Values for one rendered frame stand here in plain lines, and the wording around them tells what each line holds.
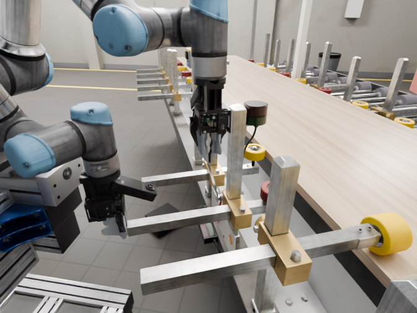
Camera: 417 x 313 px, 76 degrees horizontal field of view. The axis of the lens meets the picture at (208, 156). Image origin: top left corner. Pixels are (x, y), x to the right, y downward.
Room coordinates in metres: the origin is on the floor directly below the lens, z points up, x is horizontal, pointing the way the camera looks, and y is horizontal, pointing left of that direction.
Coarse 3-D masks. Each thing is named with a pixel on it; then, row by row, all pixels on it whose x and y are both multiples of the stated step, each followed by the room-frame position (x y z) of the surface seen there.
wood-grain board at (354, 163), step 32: (256, 64) 2.74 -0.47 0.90; (224, 96) 1.59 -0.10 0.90; (256, 96) 1.59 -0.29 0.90; (288, 96) 1.59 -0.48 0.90; (320, 96) 1.59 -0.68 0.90; (288, 128) 1.09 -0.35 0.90; (320, 128) 1.09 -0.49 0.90; (352, 128) 1.09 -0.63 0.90; (384, 128) 1.09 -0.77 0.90; (320, 160) 0.80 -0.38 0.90; (352, 160) 0.80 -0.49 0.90; (384, 160) 0.80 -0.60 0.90; (416, 160) 0.80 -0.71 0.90; (320, 192) 0.61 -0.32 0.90; (352, 192) 0.61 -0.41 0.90; (384, 192) 0.61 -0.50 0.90; (416, 192) 0.61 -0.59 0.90; (352, 224) 0.48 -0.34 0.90; (416, 224) 0.48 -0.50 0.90; (384, 256) 0.39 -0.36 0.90; (416, 256) 0.39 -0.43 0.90
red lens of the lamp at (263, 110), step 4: (244, 104) 0.64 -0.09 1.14; (248, 108) 0.63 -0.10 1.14; (252, 108) 0.62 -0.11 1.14; (256, 108) 0.62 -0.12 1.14; (260, 108) 0.62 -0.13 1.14; (264, 108) 0.63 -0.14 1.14; (248, 112) 0.63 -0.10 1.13; (252, 112) 0.62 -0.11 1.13; (256, 112) 0.62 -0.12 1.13; (260, 112) 0.62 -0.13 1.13; (264, 112) 0.63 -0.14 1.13
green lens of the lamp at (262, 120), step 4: (248, 116) 0.63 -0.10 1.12; (264, 116) 0.63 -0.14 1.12; (248, 120) 0.63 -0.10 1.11; (252, 120) 0.62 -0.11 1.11; (256, 120) 0.62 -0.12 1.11; (260, 120) 0.62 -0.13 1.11; (264, 120) 0.63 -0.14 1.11; (248, 124) 0.63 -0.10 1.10; (252, 124) 0.62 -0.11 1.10; (256, 124) 0.62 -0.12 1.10; (260, 124) 0.62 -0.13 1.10
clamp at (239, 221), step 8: (224, 192) 0.65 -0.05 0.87; (224, 200) 0.64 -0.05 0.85; (232, 200) 0.61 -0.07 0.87; (240, 200) 0.61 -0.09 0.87; (232, 208) 0.58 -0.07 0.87; (248, 208) 0.58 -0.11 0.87; (232, 216) 0.56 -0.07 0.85; (240, 216) 0.55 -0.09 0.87; (248, 216) 0.55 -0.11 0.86; (232, 224) 0.56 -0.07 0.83; (240, 224) 0.55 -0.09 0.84; (248, 224) 0.56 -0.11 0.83
